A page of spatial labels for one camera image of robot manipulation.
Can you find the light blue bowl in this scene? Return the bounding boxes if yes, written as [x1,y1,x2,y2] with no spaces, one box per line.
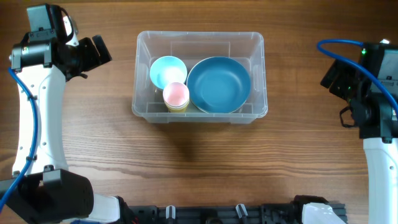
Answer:
[149,56,188,90]

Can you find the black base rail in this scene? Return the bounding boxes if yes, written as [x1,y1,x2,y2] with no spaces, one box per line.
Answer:
[130,203,302,224]

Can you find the yellow cup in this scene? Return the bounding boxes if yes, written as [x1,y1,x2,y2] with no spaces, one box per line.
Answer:
[168,105,188,113]

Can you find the pink cup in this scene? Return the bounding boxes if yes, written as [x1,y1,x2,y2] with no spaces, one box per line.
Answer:
[163,82,190,108]

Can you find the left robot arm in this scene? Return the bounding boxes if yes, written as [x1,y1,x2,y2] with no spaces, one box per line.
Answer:
[1,35,127,223]

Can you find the pale green cup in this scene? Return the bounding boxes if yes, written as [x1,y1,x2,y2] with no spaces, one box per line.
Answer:
[165,101,190,110]

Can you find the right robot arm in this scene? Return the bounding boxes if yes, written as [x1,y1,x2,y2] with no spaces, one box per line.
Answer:
[321,54,397,223]

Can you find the clear plastic storage container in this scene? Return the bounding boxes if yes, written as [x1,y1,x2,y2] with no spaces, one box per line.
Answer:
[131,31,268,124]

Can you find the right blue cable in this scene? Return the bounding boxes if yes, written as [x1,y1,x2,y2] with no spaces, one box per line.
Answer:
[316,39,398,116]

